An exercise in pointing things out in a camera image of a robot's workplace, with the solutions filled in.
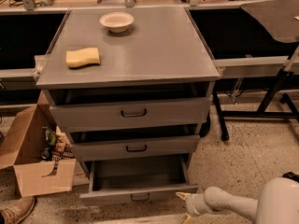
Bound white bowl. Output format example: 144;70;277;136
99;12;135;34

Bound black table stand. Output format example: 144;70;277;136
212;69;299;141

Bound black floor object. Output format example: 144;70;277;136
283;172;299;182

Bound yellow sponge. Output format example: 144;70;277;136
65;48;100;69

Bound grey drawer cabinet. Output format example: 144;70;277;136
36;6;221;173

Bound snack packets in box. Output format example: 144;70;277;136
40;127;75;161

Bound grey middle drawer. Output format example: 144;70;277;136
71;124;199;161

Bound grey drawer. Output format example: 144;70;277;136
80;154;197;206
50;81;211;133
71;124;199;161

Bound grey top drawer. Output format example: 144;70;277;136
50;81;211;133

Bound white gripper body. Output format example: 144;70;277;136
186;193;207;217

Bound open cardboard box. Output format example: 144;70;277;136
0;92;76;197

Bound grey side table top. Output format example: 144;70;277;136
240;0;299;43

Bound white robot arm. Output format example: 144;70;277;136
176;177;299;224

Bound grey bottom drawer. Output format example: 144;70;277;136
80;154;197;206

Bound brown shoe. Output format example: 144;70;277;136
0;197;36;224

